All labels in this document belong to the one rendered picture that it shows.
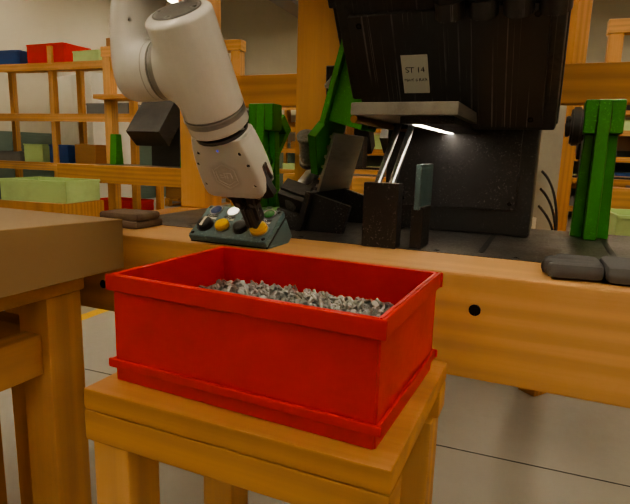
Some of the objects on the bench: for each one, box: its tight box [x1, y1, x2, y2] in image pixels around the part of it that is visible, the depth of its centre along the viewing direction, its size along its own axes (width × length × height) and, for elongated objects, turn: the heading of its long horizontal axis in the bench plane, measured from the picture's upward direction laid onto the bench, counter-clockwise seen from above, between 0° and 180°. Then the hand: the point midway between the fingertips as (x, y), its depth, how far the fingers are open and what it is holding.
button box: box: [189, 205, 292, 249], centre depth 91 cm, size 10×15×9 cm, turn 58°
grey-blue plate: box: [409, 164, 434, 249], centre depth 91 cm, size 10×2×14 cm, turn 148°
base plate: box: [159, 205, 630, 263], centre depth 111 cm, size 42×110×2 cm, turn 58°
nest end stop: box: [278, 190, 304, 213], centre depth 107 cm, size 4×7×6 cm, turn 58°
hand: (252, 213), depth 83 cm, fingers closed
